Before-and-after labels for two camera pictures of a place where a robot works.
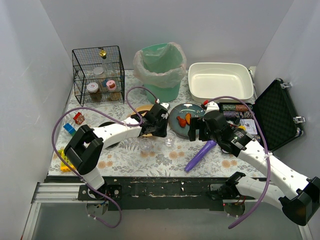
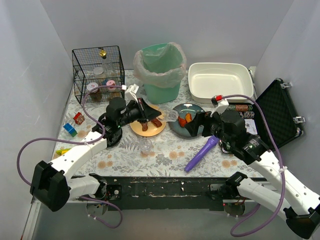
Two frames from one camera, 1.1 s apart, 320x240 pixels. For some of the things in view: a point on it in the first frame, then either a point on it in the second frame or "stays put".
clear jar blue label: x=100 y=77 stays put
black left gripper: x=155 y=128 -> x=143 y=110
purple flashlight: x=209 y=145 stays put
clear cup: x=171 y=136 -> x=170 y=115
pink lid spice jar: x=111 y=85 stays put
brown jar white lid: x=95 y=92 stays put
